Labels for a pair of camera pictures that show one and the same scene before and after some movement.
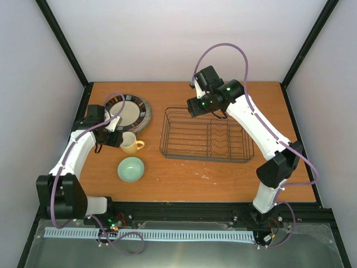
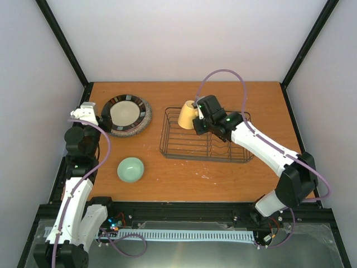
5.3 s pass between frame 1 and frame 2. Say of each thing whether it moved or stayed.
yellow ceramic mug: moved
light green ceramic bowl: stayed
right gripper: moved
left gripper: moved
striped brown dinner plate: stayed
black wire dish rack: stayed
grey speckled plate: stayed
